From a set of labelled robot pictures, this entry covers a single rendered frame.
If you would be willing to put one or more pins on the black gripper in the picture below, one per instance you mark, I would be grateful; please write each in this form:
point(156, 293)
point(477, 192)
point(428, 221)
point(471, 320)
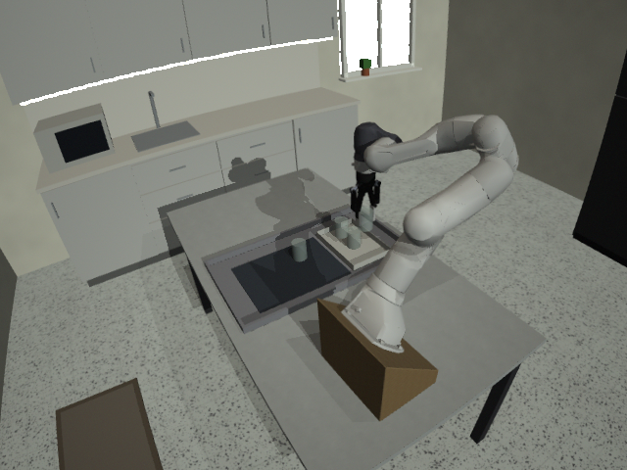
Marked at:
point(356, 203)

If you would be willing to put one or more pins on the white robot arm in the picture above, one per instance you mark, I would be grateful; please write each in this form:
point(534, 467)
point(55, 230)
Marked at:
point(379, 314)

